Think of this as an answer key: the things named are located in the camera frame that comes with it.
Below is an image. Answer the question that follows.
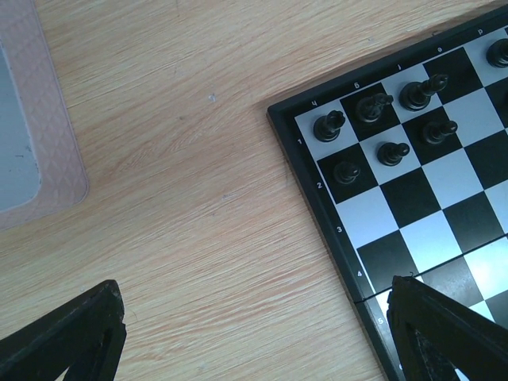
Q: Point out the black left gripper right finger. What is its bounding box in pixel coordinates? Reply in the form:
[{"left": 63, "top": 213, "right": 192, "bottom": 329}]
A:
[{"left": 387, "top": 275, "right": 507, "bottom": 380}]

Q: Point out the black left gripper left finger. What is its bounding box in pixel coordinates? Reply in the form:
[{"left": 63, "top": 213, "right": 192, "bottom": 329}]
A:
[{"left": 1, "top": 279, "right": 127, "bottom": 380}]

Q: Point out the silver metal tin lid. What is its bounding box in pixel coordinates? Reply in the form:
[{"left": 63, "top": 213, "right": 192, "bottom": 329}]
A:
[{"left": 1, "top": 1, "right": 89, "bottom": 230}]

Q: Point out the black silver chess board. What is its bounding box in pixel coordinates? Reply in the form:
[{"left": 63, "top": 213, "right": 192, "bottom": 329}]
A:
[{"left": 267, "top": 6, "right": 507, "bottom": 380}]

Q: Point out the black pawn on board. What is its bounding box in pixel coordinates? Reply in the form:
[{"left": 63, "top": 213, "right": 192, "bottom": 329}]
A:
[
  {"left": 421, "top": 121, "right": 458, "bottom": 145},
  {"left": 377, "top": 142, "right": 410, "bottom": 167},
  {"left": 333, "top": 161, "right": 361, "bottom": 185}
]

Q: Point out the black rook on board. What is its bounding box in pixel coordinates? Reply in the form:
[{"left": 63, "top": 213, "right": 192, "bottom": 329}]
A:
[{"left": 313, "top": 110, "right": 346, "bottom": 142}]

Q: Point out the black knight on board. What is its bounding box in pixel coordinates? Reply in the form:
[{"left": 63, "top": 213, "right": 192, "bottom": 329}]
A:
[{"left": 356, "top": 93, "right": 394, "bottom": 123}]

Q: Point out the black bishop on board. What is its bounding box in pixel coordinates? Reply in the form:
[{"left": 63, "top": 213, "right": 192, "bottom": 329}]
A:
[{"left": 398, "top": 74, "right": 448, "bottom": 112}]

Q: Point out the black piece far on board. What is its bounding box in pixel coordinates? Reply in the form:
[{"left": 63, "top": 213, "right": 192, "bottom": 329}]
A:
[{"left": 486, "top": 38, "right": 508, "bottom": 68}]

